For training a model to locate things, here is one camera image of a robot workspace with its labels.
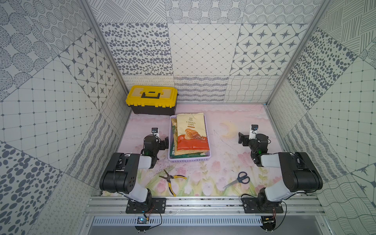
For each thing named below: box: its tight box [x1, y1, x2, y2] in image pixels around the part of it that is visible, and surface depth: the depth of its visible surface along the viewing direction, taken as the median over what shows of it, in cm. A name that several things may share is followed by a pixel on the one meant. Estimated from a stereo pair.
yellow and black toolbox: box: [125, 85, 178, 116], surface depth 105 cm
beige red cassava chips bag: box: [176, 112, 210, 151], surface depth 95 cm
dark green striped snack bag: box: [169, 148, 208, 159], surface depth 87 cm
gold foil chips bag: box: [171, 117, 210, 156], surface depth 88 cm
